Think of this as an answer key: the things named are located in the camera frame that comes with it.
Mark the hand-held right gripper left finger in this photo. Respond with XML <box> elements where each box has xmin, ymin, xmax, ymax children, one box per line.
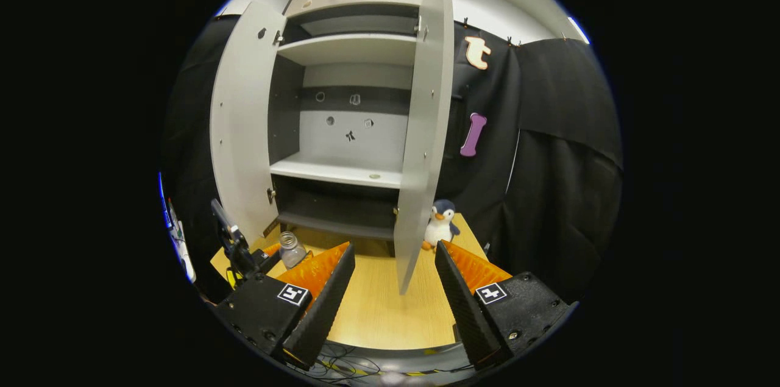
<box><xmin>213</xmin><ymin>243</ymin><xmax>357</xmax><ymax>371</ymax></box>

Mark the penguin plush toy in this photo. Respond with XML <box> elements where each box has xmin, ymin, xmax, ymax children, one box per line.
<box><xmin>421</xmin><ymin>199</ymin><xmax>461</xmax><ymax>252</ymax></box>

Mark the bunch of black cables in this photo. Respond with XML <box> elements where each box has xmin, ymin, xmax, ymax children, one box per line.
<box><xmin>303</xmin><ymin>341</ymin><xmax>477</xmax><ymax>385</ymax></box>

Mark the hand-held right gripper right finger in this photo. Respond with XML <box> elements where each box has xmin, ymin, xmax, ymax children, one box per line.
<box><xmin>434</xmin><ymin>240</ymin><xmax>578</xmax><ymax>371</ymax></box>

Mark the black backdrop cloth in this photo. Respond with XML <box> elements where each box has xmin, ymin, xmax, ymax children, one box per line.
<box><xmin>161</xmin><ymin>14</ymin><xmax>623</xmax><ymax>314</ymax></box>

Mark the grey cabinet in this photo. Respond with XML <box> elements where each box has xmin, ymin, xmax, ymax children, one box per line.
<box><xmin>267</xmin><ymin>0</ymin><xmax>455</xmax><ymax>243</ymax></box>

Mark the clear bottle with red label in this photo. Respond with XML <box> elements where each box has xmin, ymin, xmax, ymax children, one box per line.
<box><xmin>278</xmin><ymin>232</ymin><xmax>308</xmax><ymax>270</ymax></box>

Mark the grey cabinet door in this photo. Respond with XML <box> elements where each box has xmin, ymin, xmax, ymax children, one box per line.
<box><xmin>209</xmin><ymin>0</ymin><xmax>288</xmax><ymax>247</ymax></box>
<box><xmin>393</xmin><ymin>0</ymin><xmax>455</xmax><ymax>296</ymax></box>

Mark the white cabinet shelf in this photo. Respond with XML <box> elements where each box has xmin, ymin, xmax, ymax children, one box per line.
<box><xmin>269</xmin><ymin>151</ymin><xmax>404</xmax><ymax>190</ymax></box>
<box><xmin>277</xmin><ymin>33</ymin><xmax>419</xmax><ymax>67</ymax></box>

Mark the narrow ceiling light panel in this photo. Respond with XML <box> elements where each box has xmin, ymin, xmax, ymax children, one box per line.
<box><xmin>569</xmin><ymin>16</ymin><xmax>591</xmax><ymax>45</ymax></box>

